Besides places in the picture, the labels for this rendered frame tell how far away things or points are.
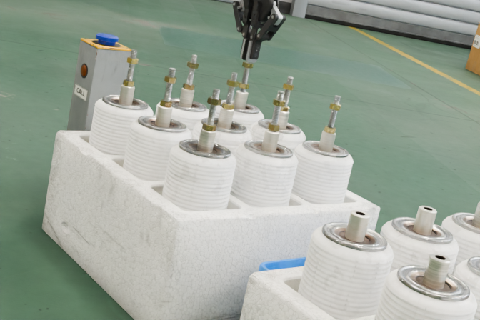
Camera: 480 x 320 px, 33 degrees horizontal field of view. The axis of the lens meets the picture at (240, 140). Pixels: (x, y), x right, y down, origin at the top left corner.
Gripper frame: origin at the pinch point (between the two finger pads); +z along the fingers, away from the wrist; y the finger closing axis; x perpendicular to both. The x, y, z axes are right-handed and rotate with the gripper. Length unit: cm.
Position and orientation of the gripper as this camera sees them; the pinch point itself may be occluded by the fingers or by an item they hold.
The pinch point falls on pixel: (250, 50)
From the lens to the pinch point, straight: 147.4
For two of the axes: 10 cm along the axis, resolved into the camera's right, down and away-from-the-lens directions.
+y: -5.8, -3.2, 7.5
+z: -2.0, 9.5, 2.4
